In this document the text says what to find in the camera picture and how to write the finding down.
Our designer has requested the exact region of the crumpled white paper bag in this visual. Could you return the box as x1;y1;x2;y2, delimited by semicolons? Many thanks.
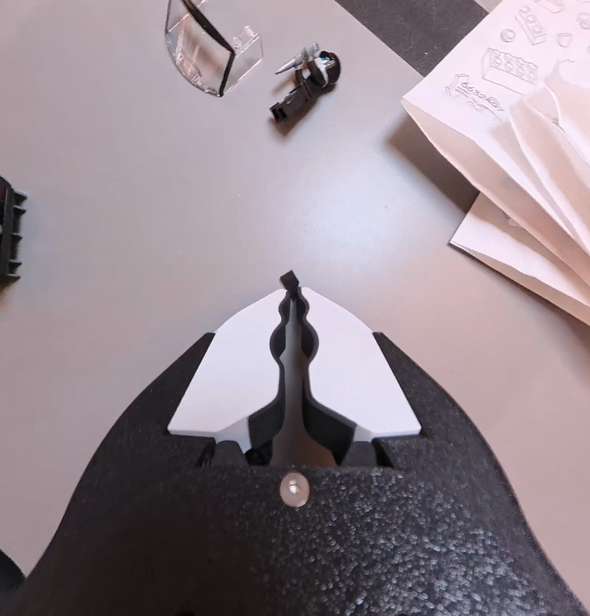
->
400;0;590;337

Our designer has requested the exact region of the small black lego assembly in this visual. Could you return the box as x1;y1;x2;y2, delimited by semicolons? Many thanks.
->
268;41;343;124

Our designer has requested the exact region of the clear lego windshield piece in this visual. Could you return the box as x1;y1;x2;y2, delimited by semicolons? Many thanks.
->
164;0;265;98

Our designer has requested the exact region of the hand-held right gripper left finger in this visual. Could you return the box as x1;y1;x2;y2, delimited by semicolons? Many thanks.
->
167;287;294;453

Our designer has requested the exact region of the tiny black lego piece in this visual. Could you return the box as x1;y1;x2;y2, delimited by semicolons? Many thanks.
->
278;270;304;300

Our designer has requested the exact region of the lego car model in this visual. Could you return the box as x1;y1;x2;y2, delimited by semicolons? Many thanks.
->
0;168;29;287

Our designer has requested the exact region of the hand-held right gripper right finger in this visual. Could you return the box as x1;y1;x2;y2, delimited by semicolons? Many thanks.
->
293;287;422;453

